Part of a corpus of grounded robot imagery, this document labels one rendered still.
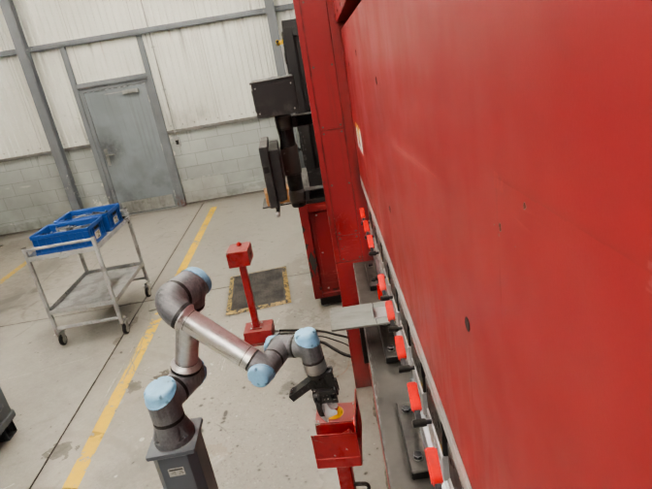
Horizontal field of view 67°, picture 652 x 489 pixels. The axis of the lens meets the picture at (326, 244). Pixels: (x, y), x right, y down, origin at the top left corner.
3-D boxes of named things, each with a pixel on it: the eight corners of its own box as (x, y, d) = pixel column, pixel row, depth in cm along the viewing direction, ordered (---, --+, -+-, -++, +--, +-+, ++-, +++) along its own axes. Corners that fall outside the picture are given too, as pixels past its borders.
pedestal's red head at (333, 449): (321, 429, 194) (313, 392, 188) (362, 426, 192) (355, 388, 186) (317, 469, 175) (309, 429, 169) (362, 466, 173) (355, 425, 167)
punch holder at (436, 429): (429, 435, 114) (423, 375, 108) (466, 430, 114) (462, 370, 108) (444, 487, 100) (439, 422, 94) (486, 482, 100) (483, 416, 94)
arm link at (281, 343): (255, 348, 162) (284, 348, 157) (271, 330, 171) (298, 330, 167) (261, 368, 164) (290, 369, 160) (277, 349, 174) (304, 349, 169)
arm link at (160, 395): (144, 424, 180) (133, 394, 175) (167, 400, 191) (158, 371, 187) (170, 429, 175) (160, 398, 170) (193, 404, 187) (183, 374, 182)
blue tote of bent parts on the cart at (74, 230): (53, 243, 452) (47, 224, 445) (108, 234, 453) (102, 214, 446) (35, 257, 418) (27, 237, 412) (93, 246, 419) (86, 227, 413)
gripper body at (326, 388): (339, 405, 166) (330, 374, 162) (313, 408, 167) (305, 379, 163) (340, 390, 173) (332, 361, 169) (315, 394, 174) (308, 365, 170)
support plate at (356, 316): (330, 310, 214) (330, 309, 213) (391, 302, 213) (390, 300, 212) (331, 332, 197) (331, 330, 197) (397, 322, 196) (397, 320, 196)
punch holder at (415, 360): (413, 382, 133) (407, 329, 127) (445, 377, 133) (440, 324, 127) (425, 420, 119) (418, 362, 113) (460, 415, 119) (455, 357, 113)
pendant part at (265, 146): (270, 191, 331) (259, 137, 318) (288, 187, 331) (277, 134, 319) (270, 209, 289) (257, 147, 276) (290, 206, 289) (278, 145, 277)
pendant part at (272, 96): (277, 207, 343) (252, 80, 314) (312, 201, 344) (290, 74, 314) (277, 229, 295) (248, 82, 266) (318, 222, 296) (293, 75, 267)
